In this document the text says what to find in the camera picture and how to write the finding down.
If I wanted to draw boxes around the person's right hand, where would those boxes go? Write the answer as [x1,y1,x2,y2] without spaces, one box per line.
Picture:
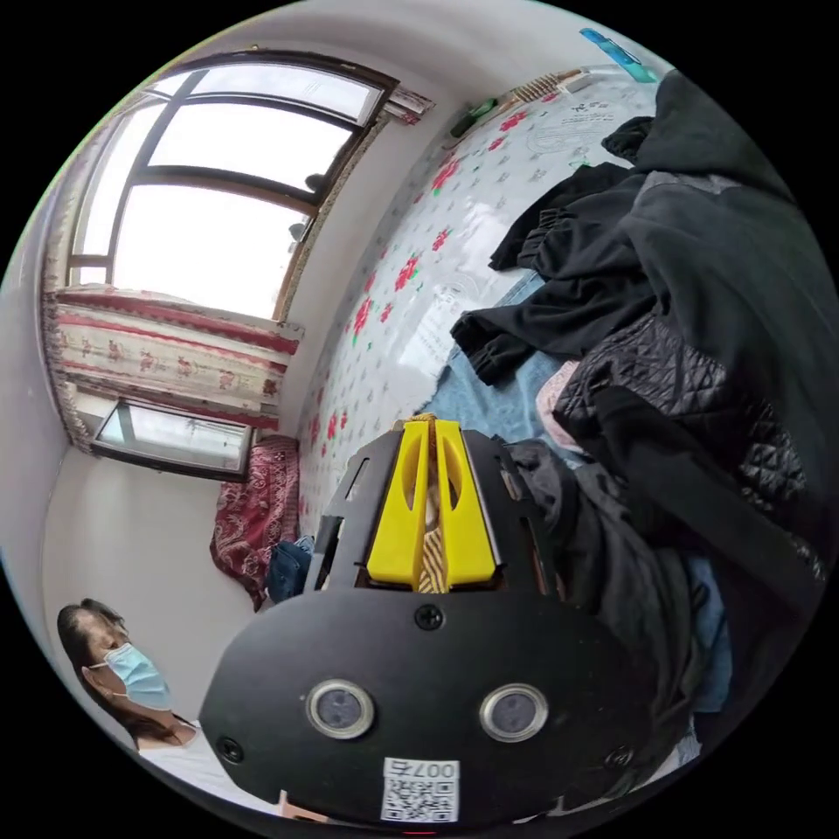
[277,788,342,824]

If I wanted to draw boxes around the person's body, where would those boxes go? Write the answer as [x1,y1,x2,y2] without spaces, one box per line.
[57,597,276,811]

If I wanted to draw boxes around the folded blue jeans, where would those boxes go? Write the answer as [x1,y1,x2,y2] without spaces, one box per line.
[264,535,316,605]

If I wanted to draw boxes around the bed with floral sheet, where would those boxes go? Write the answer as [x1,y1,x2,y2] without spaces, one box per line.
[295,64,660,549]

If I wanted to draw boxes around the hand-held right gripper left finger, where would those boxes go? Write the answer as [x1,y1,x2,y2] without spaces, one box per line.
[366,421,429,583]

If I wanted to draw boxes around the pile of clothes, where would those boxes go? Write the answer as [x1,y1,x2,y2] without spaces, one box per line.
[429,68,829,774]

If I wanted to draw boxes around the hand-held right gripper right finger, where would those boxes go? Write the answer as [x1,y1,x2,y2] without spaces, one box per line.
[433,421,502,583]

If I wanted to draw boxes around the floral red striped curtain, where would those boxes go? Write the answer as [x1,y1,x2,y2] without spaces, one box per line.
[40,83,439,454]

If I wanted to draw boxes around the red patterned pillow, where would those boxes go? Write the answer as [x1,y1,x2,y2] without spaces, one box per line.
[209,437,302,612]

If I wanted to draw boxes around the window with dark frame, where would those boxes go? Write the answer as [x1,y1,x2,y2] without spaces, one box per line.
[67,51,402,484]

